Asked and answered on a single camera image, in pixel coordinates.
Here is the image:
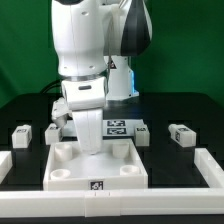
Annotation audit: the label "black cables behind base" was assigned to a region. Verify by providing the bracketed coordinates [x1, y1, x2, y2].
[39, 79, 63, 94]

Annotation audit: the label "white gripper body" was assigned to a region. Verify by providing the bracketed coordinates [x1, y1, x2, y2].
[61, 77, 107, 111]

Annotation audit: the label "white U-shaped obstacle fence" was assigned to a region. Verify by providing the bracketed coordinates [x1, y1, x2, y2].
[0, 148, 224, 218]

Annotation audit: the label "white square tabletop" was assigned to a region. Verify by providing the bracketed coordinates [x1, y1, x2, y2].
[43, 139, 148, 191]

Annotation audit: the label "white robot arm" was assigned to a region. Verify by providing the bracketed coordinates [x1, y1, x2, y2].
[51, 0, 152, 154]

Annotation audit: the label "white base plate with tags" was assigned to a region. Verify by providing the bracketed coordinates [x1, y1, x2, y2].
[62, 119, 144, 137]

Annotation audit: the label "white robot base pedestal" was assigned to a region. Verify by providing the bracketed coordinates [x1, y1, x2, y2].
[105, 56, 139, 101]

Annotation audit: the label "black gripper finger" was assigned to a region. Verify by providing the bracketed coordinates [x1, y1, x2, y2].
[72, 109, 103, 154]

